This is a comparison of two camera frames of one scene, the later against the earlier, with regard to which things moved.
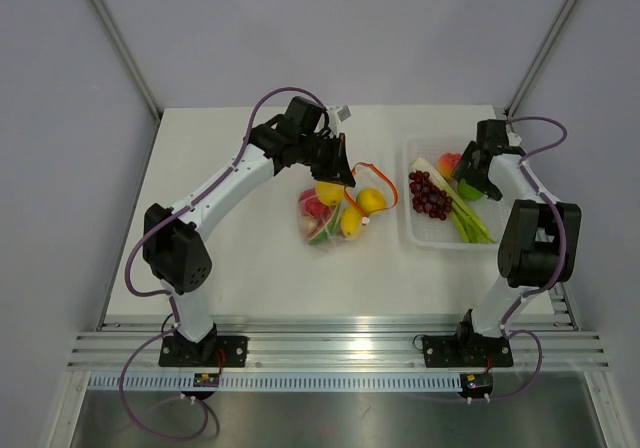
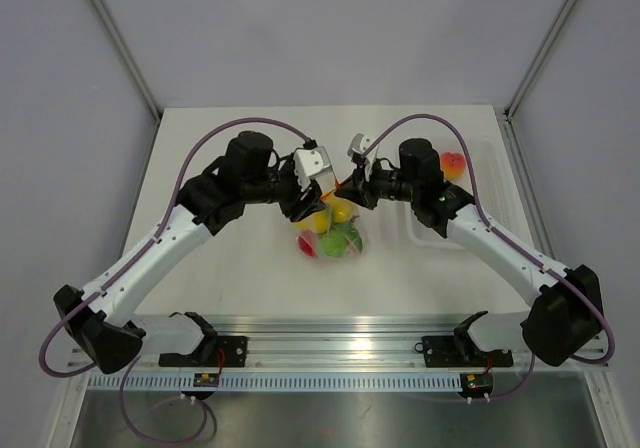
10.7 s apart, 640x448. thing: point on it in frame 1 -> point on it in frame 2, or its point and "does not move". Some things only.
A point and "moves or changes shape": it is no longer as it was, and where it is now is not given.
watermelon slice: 329,231 -> 353,237
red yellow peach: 447,161 does not move
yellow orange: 371,199 moves or changes shape
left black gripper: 337,169 -> 297,208
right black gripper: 460,171 -> 360,186
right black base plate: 466,351 does not move
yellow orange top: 329,193 moves or changes shape
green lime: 469,192 -> 333,244
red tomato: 312,206 moves or changes shape
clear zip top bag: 330,213 moves or changes shape
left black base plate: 181,352 does not move
